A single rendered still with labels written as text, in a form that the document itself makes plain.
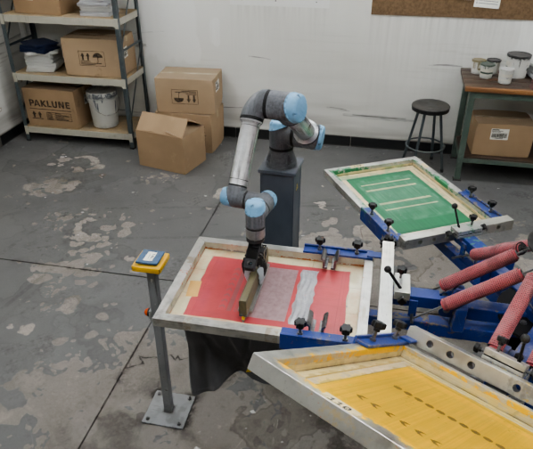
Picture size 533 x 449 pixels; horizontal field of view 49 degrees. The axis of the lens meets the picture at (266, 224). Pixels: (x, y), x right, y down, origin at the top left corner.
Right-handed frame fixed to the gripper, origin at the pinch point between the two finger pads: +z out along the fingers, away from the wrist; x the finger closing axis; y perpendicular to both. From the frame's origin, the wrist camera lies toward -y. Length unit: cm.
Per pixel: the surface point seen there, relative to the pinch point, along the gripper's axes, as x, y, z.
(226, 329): 4.1, -27.8, 2.3
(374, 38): -31, 381, -22
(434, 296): -70, 0, -4
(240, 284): 6.9, 3.7, 4.6
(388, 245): -52, 32, -5
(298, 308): -19.0, -7.5, 4.6
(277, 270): -6.4, 16.7, 4.2
